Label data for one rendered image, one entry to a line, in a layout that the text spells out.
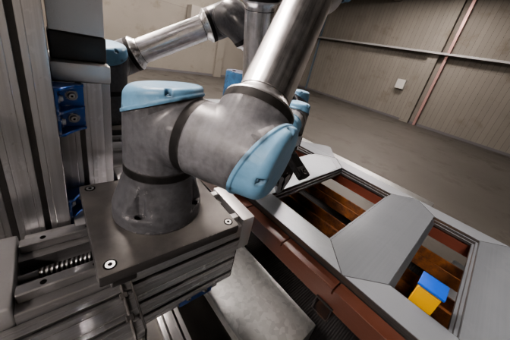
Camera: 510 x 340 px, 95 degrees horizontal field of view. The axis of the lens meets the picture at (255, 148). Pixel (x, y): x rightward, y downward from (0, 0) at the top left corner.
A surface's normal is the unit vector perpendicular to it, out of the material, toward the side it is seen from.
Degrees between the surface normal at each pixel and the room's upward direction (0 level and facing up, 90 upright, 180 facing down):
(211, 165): 94
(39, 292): 90
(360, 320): 90
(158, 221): 72
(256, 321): 0
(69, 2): 90
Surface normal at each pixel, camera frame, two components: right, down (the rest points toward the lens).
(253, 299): 0.20, -0.90
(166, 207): 0.50, 0.14
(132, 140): -0.41, 0.29
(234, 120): -0.19, -0.40
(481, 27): -0.76, 0.11
